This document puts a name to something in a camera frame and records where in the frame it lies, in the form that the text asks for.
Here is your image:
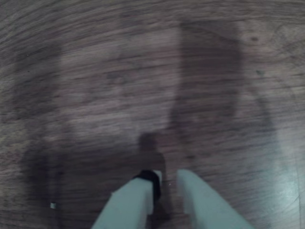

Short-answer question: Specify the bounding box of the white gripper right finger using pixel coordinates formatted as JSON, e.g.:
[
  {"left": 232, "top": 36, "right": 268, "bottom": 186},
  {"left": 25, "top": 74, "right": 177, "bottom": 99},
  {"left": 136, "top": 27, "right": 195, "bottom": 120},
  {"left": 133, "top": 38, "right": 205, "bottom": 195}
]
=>
[{"left": 176, "top": 169, "right": 255, "bottom": 229}]

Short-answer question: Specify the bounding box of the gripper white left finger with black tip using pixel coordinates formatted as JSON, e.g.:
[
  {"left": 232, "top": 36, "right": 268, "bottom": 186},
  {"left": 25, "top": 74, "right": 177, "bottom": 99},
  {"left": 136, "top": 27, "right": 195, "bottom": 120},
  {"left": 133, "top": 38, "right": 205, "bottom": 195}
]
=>
[{"left": 91, "top": 169, "right": 164, "bottom": 229}]

